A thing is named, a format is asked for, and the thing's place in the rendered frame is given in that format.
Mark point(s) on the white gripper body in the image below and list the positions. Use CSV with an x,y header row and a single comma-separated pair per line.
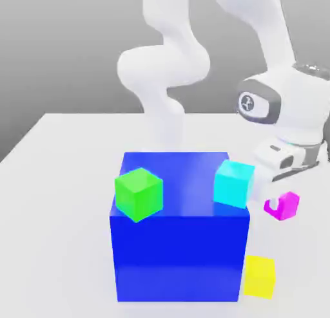
x,y
263,186

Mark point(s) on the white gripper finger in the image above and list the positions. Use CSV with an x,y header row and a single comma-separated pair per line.
x,y
274,204

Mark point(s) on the small magenta cube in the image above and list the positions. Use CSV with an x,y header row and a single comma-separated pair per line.
x,y
287,207

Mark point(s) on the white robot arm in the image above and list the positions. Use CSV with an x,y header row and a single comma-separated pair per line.
x,y
165,65

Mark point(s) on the small cyan cube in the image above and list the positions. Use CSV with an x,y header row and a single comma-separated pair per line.
x,y
232,185

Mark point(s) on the small yellow cube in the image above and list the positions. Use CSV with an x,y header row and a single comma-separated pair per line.
x,y
259,276

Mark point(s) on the small green cube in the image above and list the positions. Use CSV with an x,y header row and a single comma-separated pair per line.
x,y
138,194

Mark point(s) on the large blue box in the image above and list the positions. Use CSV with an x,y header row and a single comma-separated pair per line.
x,y
180,251

